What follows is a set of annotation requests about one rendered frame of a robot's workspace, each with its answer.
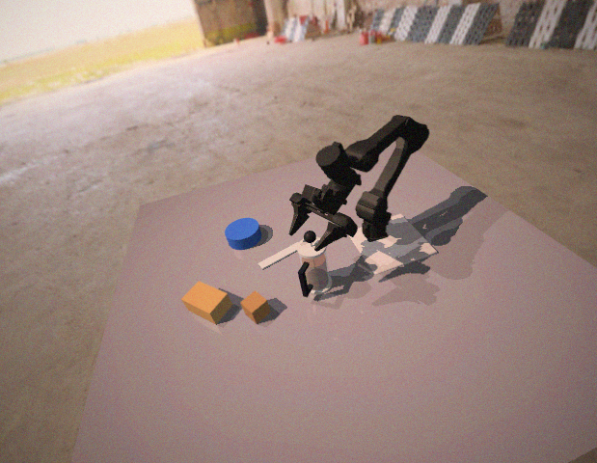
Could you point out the blue short cylinder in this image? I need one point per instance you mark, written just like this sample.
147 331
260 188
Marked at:
243 233

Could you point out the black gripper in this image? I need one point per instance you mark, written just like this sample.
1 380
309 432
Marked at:
342 226

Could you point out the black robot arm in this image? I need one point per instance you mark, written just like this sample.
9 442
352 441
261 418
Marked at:
335 162

